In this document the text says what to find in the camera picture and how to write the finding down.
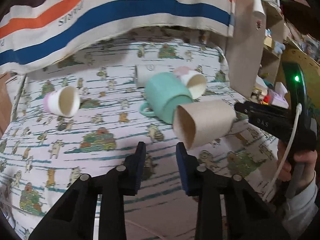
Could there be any teal ceramic mug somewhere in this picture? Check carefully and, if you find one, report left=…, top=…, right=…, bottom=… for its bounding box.
left=139, top=73, right=193, bottom=124

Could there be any white cable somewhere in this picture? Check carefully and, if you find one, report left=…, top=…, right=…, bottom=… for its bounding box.
left=262, top=103, right=303, bottom=202

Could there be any blue plush toy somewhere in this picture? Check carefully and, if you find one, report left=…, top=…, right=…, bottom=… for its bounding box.
left=273, top=41, right=285, bottom=55

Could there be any white wall lamp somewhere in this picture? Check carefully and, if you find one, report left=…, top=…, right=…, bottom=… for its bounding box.
left=253, top=0, right=265, bottom=17

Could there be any white cup with pink base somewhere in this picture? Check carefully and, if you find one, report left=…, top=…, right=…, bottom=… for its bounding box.
left=43, top=86, right=81, bottom=118

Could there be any red yellow toy figure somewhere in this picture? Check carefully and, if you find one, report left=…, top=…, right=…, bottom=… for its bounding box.
left=261, top=94, right=271, bottom=105

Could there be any grey sleeve forearm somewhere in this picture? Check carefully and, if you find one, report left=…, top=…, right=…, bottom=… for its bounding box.
left=282, top=172, right=319, bottom=239

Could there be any white cup with logo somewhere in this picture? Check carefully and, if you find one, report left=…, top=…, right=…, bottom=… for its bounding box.
left=133, top=64, right=173, bottom=88

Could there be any wooden shelf unit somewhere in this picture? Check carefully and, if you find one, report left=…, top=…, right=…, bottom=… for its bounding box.
left=226, top=0, right=284, bottom=98

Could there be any cartoon cat bed sheet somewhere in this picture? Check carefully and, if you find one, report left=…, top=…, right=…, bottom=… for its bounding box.
left=0, top=38, right=283, bottom=240

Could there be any striped Paris fabric curtain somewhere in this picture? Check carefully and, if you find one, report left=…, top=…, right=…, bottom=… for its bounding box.
left=1, top=0, right=235, bottom=74

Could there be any beige ceramic cup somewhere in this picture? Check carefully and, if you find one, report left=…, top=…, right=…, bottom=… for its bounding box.
left=172, top=100, right=236, bottom=150

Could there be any person's right hand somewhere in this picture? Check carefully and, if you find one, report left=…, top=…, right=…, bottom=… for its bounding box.
left=277, top=139, right=316, bottom=189

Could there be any purple tissue box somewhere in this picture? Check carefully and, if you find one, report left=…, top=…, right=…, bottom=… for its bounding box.
left=270, top=82, right=289, bottom=109

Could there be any white pink mug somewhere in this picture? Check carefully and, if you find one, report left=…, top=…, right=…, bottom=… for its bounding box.
left=173, top=66, right=207, bottom=99

